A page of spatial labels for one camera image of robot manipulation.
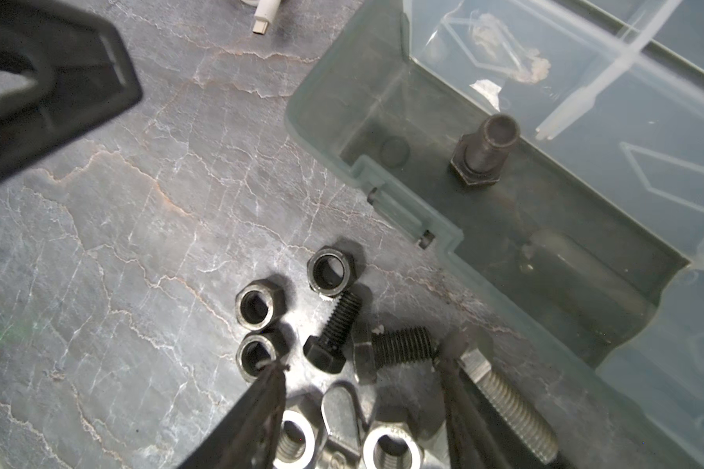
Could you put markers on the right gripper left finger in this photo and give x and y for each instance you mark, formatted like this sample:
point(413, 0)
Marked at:
point(248, 435)

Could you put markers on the silver hex nut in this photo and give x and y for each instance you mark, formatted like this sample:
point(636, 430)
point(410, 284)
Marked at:
point(391, 445)
point(298, 438)

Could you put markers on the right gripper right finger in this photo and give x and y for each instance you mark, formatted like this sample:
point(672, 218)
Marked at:
point(477, 436)

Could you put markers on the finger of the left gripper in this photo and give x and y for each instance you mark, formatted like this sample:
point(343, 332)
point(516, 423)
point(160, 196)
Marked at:
point(82, 76)

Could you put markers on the grey plastic organizer box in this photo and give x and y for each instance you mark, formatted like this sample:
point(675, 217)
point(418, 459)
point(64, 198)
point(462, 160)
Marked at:
point(592, 242)

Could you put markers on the black hex bolt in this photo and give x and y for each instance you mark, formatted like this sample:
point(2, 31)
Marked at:
point(480, 156)
point(325, 351)
point(375, 351)

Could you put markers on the black hex nut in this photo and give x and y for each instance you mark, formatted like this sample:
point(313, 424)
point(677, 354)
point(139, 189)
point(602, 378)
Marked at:
point(258, 350)
point(331, 271)
point(260, 304)

